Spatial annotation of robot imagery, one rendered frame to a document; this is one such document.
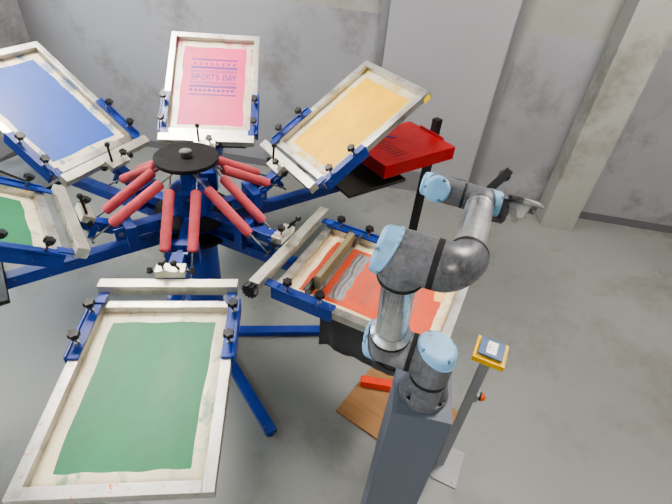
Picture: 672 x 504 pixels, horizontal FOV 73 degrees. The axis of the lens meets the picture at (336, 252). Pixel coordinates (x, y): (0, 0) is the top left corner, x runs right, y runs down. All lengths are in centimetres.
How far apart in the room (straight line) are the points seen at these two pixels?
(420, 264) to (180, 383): 112
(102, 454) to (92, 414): 16
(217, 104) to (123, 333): 170
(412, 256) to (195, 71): 260
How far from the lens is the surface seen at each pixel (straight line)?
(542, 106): 453
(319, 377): 295
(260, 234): 227
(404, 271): 97
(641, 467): 329
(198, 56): 342
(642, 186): 513
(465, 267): 97
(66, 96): 317
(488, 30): 424
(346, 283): 212
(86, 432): 178
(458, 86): 434
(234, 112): 312
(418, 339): 132
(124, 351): 195
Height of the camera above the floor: 240
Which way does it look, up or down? 39 degrees down
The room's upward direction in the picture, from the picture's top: 6 degrees clockwise
